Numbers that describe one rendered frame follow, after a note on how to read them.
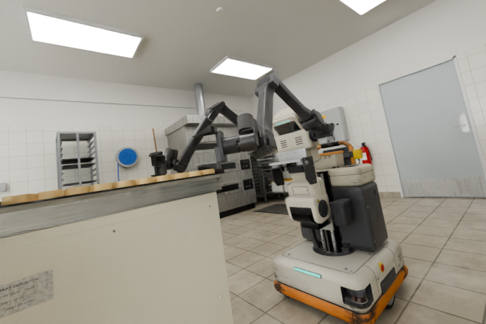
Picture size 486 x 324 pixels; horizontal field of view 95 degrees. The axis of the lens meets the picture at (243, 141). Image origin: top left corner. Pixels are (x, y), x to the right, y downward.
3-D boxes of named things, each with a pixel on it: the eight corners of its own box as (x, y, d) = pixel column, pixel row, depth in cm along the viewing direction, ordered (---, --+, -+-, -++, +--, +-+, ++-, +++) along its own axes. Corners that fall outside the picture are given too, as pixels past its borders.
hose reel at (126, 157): (141, 201, 444) (136, 147, 457) (143, 201, 433) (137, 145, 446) (118, 205, 418) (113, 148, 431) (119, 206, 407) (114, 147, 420)
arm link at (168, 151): (183, 172, 128) (179, 169, 135) (188, 152, 129) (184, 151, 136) (162, 168, 122) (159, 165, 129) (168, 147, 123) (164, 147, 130)
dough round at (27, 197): (22, 203, 50) (22, 194, 50) (-6, 207, 49) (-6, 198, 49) (36, 201, 55) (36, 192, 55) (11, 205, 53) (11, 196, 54)
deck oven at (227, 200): (200, 228, 380) (186, 114, 404) (173, 221, 473) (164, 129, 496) (265, 207, 478) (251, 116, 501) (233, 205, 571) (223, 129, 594)
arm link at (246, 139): (258, 144, 68) (260, 152, 73) (255, 125, 72) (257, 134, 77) (236, 147, 69) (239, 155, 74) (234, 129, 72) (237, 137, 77)
